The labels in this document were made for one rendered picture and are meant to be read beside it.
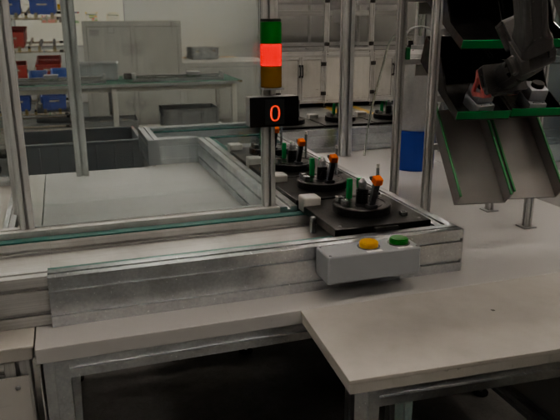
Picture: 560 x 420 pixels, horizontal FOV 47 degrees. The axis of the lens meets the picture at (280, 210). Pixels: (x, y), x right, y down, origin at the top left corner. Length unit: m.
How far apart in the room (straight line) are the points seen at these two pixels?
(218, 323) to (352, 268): 0.29
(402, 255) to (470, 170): 0.39
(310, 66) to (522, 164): 8.99
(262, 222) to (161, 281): 0.39
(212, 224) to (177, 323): 0.37
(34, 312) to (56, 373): 0.13
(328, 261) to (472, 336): 0.31
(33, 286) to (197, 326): 0.31
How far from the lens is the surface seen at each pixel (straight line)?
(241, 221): 1.57
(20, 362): 1.28
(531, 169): 1.76
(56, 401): 1.30
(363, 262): 1.33
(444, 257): 1.51
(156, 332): 1.24
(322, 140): 2.78
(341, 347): 1.17
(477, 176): 1.66
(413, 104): 2.45
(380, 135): 2.89
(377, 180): 1.47
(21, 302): 1.30
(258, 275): 1.33
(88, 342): 1.23
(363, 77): 10.96
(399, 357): 1.15
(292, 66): 10.53
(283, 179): 1.84
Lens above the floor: 1.42
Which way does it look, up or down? 17 degrees down
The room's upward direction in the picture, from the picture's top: straight up
